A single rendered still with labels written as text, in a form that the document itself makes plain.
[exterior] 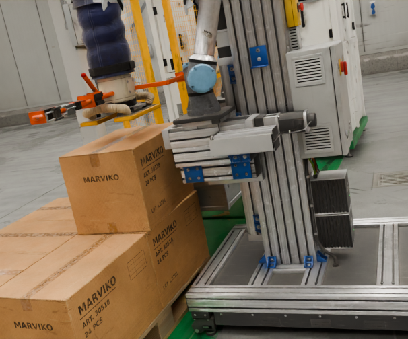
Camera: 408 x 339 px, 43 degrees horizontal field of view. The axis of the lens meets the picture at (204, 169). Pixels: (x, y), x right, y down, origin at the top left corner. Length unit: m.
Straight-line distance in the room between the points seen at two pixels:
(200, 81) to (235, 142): 0.28
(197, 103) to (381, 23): 9.39
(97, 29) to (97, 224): 0.92
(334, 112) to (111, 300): 1.22
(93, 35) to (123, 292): 1.18
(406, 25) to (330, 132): 9.25
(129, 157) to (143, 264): 0.49
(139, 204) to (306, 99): 0.88
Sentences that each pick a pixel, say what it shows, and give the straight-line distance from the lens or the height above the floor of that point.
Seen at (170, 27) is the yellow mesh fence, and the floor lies 1.48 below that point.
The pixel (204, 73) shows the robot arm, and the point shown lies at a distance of 2.08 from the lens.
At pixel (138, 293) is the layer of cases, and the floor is 0.32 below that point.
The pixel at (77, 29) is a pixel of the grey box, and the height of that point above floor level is 1.59.
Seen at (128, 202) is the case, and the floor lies 0.70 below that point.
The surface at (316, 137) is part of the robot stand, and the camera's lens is 2.29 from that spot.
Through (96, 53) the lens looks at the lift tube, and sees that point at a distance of 2.54.
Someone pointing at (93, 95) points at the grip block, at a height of 1.20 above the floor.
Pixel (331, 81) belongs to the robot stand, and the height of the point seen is 1.08.
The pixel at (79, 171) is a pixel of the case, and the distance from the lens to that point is 2.48.
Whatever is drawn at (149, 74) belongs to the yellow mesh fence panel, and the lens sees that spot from 3.79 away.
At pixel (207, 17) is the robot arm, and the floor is 1.43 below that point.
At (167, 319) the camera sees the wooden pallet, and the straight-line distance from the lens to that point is 2.61.
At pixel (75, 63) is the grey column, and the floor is 1.35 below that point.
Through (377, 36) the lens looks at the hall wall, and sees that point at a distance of 11.46.
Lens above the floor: 1.36
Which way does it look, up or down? 14 degrees down
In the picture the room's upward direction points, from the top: 11 degrees counter-clockwise
